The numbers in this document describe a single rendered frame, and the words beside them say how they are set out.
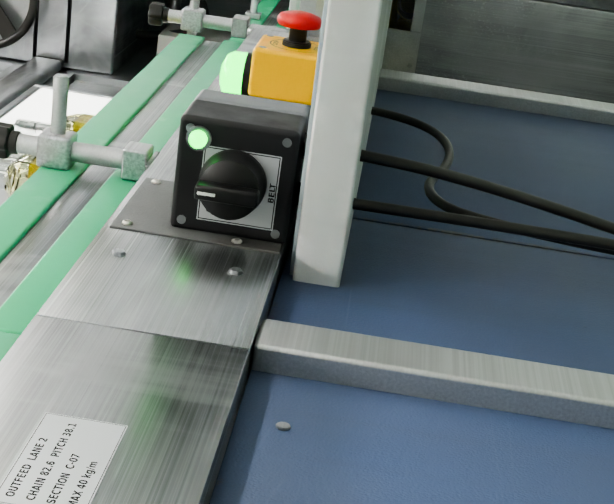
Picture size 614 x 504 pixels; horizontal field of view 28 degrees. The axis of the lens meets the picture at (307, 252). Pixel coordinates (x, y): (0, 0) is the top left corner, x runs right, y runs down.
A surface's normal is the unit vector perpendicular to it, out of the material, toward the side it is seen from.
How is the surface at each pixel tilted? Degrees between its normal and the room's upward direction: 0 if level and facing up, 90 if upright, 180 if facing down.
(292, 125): 90
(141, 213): 90
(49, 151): 90
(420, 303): 90
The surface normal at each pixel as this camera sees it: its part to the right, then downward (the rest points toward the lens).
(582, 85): -0.10, 0.34
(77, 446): 0.13, -0.93
